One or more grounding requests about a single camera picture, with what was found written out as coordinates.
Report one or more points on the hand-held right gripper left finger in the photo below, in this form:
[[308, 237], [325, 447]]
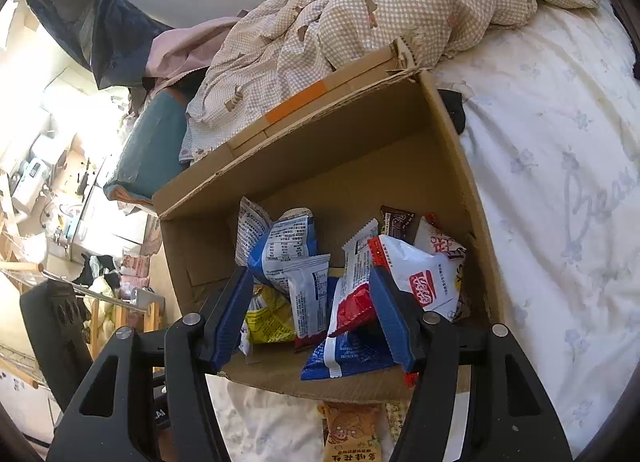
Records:
[[232, 322]]

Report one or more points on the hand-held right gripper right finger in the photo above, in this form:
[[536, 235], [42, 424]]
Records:
[[392, 322]]

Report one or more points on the yellow snack packet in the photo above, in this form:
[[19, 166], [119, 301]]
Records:
[[270, 317]]

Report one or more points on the white red-ended snack bar packet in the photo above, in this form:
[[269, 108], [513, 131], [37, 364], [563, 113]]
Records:
[[350, 292]]

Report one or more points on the blue snack packet white seam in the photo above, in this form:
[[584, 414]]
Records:
[[345, 349]]

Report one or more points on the large red white snack bag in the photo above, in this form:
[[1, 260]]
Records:
[[425, 277]]

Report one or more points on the silver white blue snack packet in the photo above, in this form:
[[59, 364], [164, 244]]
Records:
[[280, 247]]

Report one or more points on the tan biscuit packet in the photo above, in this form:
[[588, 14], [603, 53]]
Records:
[[397, 417]]

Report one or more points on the dark brown snack packet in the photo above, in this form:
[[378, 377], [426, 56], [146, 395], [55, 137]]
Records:
[[397, 222]]

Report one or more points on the orange bear-print snack packet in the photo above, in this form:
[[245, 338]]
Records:
[[350, 432]]

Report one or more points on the brown cardboard box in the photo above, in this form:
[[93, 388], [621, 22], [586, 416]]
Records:
[[350, 162]]

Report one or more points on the wooden rack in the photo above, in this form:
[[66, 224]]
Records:
[[152, 317]]

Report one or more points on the black chair back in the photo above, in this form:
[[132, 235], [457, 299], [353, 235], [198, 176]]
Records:
[[50, 342]]

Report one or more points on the white lower cabinet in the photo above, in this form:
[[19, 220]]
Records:
[[115, 222]]

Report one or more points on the teal cushion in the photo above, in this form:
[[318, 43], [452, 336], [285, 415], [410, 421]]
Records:
[[150, 147]]

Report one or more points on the small black cloth piece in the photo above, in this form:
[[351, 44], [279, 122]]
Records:
[[455, 109]]

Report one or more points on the white water heater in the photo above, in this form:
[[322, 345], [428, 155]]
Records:
[[32, 182]]

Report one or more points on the pink cloth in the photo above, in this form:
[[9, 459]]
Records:
[[185, 49]]

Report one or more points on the dark blue hanging jacket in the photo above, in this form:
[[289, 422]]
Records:
[[100, 27]]

